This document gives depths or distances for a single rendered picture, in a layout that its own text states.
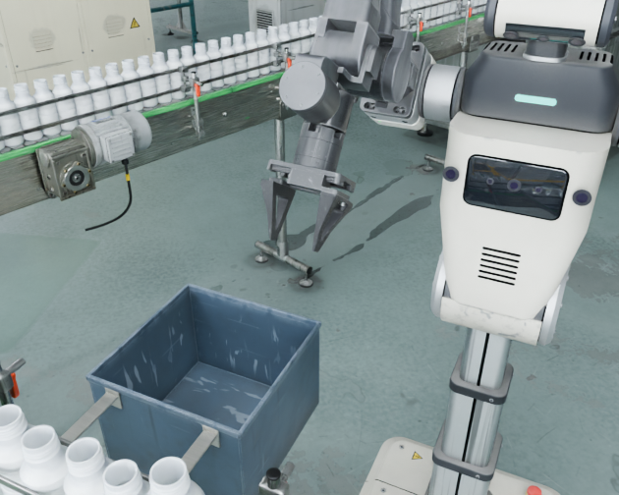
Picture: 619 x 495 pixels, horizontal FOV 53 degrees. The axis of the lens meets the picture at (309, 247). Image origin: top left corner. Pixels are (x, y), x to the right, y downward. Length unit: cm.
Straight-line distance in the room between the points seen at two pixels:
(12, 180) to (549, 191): 154
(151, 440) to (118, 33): 388
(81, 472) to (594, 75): 84
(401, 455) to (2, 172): 142
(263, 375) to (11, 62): 341
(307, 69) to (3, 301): 261
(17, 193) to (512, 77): 151
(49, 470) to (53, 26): 395
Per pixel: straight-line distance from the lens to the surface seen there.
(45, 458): 79
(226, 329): 136
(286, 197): 83
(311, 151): 78
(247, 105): 249
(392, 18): 92
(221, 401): 138
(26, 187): 207
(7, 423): 86
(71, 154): 197
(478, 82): 102
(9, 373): 101
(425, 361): 259
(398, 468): 188
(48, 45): 456
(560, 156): 95
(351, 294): 292
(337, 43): 81
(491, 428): 133
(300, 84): 73
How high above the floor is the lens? 171
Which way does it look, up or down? 32 degrees down
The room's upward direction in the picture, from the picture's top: straight up
